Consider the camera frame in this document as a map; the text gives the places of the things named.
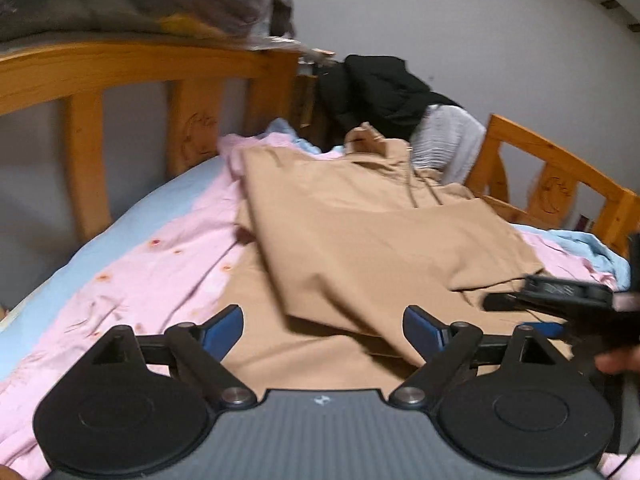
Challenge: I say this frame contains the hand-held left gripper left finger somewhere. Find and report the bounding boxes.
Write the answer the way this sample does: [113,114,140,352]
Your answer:
[92,304,258,408]

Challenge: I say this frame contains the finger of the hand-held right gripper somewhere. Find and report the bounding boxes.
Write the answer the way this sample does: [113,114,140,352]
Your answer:
[530,320,572,342]
[482,290,527,312]

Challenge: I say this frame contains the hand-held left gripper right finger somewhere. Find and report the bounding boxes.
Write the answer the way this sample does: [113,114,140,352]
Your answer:
[389,304,572,407]

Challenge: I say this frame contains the tan hoodie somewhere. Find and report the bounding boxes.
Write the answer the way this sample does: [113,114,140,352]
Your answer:
[220,122,573,396]

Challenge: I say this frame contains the person's right hand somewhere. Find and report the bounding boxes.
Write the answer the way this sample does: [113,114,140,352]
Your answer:
[596,347,640,376]

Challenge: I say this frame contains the light blue blanket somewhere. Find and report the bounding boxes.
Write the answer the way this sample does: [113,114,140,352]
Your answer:
[264,118,632,292]

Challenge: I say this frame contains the pink floral blanket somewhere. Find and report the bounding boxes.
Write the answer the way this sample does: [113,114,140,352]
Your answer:
[0,132,640,480]

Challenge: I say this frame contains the light blue bed sheet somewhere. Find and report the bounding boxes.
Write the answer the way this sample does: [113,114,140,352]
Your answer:
[0,156,227,382]

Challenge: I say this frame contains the white crinkled cloth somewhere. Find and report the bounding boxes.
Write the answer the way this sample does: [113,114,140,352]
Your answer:
[409,104,487,187]

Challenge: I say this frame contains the black jacket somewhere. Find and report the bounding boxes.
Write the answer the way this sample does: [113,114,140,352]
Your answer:
[316,54,464,153]

